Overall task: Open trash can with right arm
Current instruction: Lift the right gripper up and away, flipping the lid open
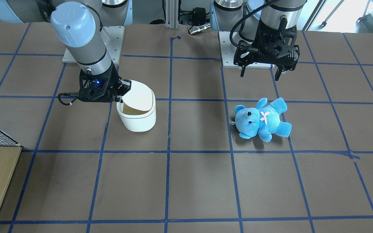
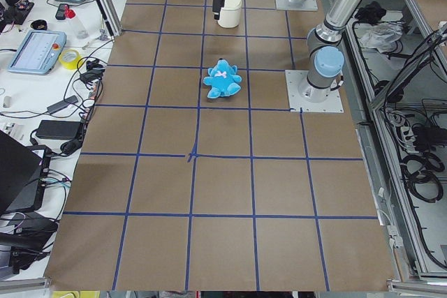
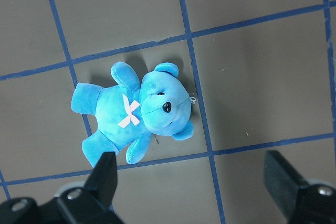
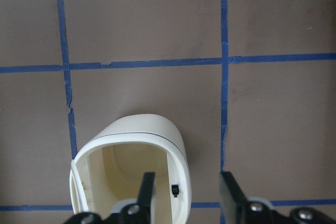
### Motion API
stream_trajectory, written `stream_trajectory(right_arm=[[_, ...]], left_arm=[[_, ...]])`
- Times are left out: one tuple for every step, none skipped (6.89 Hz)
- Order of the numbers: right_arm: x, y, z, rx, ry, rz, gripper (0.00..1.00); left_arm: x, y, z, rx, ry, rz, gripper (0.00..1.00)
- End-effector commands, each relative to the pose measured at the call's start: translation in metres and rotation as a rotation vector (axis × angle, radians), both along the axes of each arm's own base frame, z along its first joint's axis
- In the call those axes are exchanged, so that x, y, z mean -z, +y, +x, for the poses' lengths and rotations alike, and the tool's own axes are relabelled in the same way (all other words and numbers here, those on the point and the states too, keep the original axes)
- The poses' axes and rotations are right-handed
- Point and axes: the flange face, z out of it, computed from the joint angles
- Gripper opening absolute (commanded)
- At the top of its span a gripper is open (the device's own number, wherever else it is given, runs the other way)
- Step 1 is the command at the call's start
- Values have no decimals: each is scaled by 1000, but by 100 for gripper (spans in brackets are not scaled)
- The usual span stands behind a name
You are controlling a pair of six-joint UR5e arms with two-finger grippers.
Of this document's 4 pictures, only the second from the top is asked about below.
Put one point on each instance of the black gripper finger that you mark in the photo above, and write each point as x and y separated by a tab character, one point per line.
217	5

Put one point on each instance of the black power adapter brick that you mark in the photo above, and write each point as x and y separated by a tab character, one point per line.
58	130

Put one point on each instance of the clear bottle red cap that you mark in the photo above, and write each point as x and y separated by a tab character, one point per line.
75	23

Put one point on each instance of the grey slim power adapter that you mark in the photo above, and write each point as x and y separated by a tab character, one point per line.
59	106

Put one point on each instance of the blue teddy bear plush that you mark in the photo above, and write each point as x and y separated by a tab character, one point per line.
223	79

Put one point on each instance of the blue teach pendant near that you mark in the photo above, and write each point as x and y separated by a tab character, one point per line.
38	52

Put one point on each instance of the crumpled white cloth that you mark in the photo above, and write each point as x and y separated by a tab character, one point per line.
382	37

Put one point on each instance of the small black bowl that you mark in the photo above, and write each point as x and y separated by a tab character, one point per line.
40	25

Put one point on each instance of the black laptop computer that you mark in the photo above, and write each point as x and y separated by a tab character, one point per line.
23	170

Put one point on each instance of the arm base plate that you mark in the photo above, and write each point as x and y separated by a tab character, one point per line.
296	5
303	97

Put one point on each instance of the cream white trash can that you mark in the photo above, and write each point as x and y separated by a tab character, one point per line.
230	14

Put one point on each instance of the yellow tape roll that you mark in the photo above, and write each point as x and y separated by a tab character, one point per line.
70	59

